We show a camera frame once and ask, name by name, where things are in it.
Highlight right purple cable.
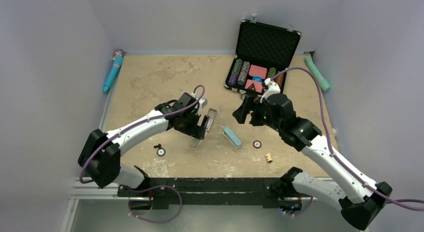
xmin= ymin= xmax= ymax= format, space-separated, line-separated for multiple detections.
xmin=269 ymin=67 xmax=424 ymax=212

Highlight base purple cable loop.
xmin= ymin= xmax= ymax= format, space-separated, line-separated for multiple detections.
xmin=127 ymin=185 xmax=184 ymax=224

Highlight black poker chip case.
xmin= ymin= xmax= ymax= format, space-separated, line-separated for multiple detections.
xmin=224 ymin=20 xmax=302 ymax=96

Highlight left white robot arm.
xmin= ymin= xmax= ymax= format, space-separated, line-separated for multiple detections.
xmin=77 ymin=93 xmax=210 ymax=196

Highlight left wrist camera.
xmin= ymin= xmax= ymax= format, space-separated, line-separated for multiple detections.
xmin=192 ymin=98 xmax=208 ymax=116

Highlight blue cylindrical toy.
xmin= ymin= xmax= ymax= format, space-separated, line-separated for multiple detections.
xmin=102 ymin=49 xmax=124 ymax=93

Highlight green cylindrical toy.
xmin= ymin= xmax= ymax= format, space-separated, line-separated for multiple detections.
xmin=304 ymin=57 xmax=331 ymax=92

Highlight cream chess piece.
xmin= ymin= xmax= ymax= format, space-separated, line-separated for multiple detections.
xmin=265 ymin=153 xmax=273 ymax=163

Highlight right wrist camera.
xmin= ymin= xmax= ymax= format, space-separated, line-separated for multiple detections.
xmin=259 ymin=78 xmax=281 ymax=103

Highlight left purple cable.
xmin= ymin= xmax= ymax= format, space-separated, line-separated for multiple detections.
xmin=78 ymin=85 xmax=206 ymax=185

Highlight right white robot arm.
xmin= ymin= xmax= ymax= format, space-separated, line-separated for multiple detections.
xmin=232 ymin=94 xmax=393 ymax=230

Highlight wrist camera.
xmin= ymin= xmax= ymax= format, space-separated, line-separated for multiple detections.
xmin=259 ymin=78 xmax=281 ymax=103
xmin=192 ymin=98 xmax=208 ymax=116

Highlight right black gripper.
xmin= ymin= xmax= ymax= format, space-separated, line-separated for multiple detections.
xmin=232 ymin=95 xmax=283 ymax=132

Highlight black white poker chip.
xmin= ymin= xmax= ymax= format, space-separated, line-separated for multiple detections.
xmin=156 ymin=148 xmax=166 ymax=157

